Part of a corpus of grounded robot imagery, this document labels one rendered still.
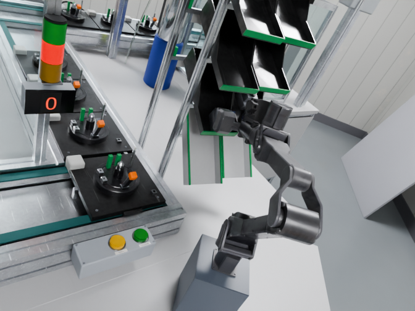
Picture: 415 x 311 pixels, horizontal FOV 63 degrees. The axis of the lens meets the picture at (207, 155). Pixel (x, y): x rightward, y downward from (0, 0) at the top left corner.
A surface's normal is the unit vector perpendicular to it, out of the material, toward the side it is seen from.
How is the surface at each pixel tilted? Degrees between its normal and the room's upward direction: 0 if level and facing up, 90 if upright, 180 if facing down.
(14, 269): 90
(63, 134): 0
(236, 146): 45
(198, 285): 90
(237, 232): 66
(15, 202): 0
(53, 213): 0
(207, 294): 90
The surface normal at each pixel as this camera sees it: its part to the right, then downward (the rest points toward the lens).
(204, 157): 0.52, -0.07
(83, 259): 0.35, -0.76
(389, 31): -0.11, 0.55
